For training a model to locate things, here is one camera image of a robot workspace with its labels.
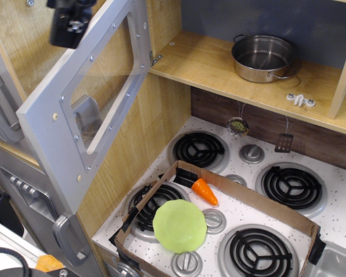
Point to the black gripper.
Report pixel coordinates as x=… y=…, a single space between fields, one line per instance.
x=68 y=30

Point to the silver microwave door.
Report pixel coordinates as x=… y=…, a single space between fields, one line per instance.
x=72 y=117

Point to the metal door hinge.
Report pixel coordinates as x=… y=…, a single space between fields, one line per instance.
x=154 y=59

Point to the grey ice dispenser panel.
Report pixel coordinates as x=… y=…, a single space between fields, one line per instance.
x=33 y=197

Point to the back left stove burner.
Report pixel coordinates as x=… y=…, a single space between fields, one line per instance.
x=202 y=149

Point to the stove burner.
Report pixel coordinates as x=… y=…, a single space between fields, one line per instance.
x=255 y=250
x=295 y=186
x=202 y=149
x=142 y=224

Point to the stainless steel pot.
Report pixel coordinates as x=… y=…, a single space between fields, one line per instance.
x=263 y=58

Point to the hanging round strainer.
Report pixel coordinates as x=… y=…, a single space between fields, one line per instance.
x=237 y=125

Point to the black device at left edge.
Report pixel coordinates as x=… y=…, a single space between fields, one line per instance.
x=8 y=216

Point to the orange toy carrot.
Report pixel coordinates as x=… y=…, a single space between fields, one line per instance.
x=202 y=189

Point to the front left stove burner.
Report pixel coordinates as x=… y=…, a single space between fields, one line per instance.
x=142 y=224

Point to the back silver stove knob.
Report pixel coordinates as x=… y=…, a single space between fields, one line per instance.
x=252 y=154

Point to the small silver stove knob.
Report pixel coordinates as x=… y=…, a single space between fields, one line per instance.
x=237 y=178

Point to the green plastic plate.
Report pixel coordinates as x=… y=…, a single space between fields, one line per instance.
x=179 y=226

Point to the orange object bottom left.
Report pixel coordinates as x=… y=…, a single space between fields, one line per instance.
x=48 y=263

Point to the white door latch clip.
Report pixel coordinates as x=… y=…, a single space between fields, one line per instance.
x=300 y=100

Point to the centre silver stove knob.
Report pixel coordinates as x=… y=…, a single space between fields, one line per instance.
x=215 y=221

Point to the hanging toy spatula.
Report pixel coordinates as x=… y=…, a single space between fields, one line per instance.
x=284 y=140

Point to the front silver stove knob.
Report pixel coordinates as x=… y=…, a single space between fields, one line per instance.
x=188 y=264

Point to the back right stove burner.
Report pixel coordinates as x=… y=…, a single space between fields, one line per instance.
x=295 y=186

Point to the front right stove burner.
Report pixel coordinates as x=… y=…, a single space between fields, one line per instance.
x=255 y=250

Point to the stainless sink basin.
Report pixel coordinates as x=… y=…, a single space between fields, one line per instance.
x=332 y=263

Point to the grey wall phone holder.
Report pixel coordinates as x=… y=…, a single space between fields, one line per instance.
x=88 y=119

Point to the upper grey fridge handle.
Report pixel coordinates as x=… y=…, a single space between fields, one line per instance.
x=10 y=101

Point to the grey fridge handle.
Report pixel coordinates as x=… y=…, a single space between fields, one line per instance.
x=69 y=241
x=10 y=101

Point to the lower grey fridge handle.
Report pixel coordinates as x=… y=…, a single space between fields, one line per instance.
x=69 y=241

